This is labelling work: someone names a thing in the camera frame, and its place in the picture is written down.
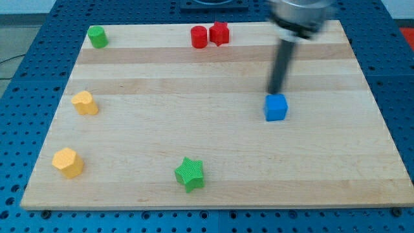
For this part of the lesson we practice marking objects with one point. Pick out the green cylinder block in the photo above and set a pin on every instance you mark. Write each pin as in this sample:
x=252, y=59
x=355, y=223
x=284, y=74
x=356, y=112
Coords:
x=97, y=36

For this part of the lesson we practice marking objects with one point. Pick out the blue cube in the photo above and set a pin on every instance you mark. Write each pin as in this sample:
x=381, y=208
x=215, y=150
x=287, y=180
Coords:
x=275, y=107

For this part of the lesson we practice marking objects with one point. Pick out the yellow heart block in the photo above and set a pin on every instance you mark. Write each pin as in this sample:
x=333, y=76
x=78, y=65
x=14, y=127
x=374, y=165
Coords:
x=84, y=103

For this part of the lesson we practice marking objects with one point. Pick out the red star block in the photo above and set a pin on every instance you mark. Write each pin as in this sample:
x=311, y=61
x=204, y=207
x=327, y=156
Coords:
x=219, y=33

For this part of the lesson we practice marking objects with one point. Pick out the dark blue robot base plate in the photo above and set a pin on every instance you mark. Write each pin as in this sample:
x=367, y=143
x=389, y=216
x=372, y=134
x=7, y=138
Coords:
x=193, y=5

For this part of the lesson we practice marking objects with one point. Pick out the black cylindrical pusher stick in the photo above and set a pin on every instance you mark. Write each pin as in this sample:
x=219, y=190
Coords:
x=281, y=63

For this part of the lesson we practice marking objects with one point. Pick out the wooden board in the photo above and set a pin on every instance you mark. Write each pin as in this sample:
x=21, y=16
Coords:
x=161, y=100

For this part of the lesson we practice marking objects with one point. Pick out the green star block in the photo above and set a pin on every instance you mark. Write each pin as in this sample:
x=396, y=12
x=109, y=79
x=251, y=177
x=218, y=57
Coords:
x=190, y=174

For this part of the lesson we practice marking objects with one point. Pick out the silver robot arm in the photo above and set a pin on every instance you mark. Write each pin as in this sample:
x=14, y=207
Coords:
x=299, y=19

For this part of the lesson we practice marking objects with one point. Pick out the red cylinder block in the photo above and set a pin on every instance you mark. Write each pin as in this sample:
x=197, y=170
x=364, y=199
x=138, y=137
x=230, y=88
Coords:
x=198, y=37

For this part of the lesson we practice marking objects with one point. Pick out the yellow hexagon block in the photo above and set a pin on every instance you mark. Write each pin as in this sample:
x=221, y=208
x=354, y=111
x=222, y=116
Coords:
x=68, y=162

